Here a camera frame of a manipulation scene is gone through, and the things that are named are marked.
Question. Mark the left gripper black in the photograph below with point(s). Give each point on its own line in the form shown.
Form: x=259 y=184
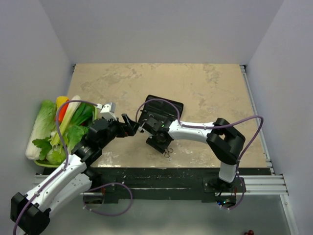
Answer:
x=125 y=129

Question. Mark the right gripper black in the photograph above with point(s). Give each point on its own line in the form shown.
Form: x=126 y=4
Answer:
x=161 y=148

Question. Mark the black zip tool case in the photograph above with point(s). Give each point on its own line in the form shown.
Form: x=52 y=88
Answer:
x=156 y=110

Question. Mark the silver scissors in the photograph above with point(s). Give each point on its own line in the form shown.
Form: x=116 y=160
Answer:
x=167 y=153

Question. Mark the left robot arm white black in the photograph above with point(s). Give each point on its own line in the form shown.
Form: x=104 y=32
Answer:
x=32 y=212

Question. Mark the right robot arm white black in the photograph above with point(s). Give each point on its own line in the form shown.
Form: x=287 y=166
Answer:
x=225 y=141

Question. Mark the dark green bok choy toy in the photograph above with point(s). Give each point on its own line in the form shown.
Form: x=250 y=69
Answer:
x=83 y=116

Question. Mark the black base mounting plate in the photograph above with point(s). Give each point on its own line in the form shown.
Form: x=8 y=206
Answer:
x=112 y=184

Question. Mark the white green leek toy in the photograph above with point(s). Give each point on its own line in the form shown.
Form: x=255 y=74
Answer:
x=72 y=107

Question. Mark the orange carrot toy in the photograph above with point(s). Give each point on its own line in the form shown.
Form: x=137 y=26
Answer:
x=60 y=119

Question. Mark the yellow pepper toy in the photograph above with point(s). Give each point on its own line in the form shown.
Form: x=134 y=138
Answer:
x=59 y=101

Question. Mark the round green cabbage toy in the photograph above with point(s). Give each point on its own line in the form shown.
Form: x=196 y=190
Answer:
x=56 y=156

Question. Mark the napa cabbage toy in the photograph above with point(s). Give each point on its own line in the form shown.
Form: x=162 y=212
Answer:
x=43 y=126

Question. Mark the parsley leaf toy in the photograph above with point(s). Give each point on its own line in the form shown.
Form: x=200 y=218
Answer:
x=44 y=145

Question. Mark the green vegetable basket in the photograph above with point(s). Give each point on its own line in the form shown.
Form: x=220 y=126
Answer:
x=45 y=161

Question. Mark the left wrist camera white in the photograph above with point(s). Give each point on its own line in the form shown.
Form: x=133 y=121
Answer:
x=107 y=110

